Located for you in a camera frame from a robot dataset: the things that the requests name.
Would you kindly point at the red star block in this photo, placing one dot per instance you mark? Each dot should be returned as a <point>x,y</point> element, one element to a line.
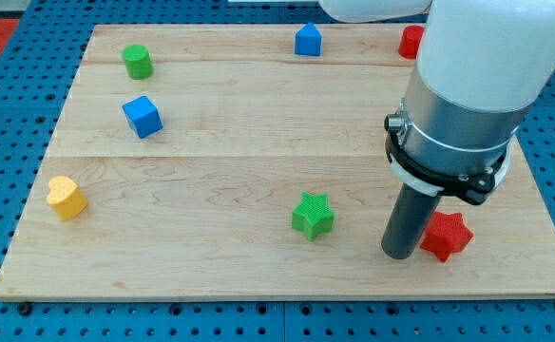
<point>446,234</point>

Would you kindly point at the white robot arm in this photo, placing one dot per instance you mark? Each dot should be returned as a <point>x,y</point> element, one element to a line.
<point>481,64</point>

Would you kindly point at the green star block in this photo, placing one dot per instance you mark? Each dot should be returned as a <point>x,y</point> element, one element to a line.
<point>313,215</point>

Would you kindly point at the wooden board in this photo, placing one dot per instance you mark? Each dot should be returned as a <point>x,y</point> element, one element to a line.
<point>202,209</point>

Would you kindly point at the blue pentagon block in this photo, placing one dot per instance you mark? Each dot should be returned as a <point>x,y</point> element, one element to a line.
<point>308,41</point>

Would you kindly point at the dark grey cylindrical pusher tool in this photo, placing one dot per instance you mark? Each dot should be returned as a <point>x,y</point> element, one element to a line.
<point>410,216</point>

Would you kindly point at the blue cube block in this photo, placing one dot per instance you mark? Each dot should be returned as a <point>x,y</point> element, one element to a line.
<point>142,116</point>

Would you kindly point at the green cylinder block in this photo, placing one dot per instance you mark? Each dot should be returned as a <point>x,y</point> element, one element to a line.
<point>137,62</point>

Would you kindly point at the red cylinder block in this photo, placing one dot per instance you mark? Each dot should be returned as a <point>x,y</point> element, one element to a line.
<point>410,41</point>

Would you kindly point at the yellow heart block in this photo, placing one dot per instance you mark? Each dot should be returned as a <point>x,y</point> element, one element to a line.
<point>65,197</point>

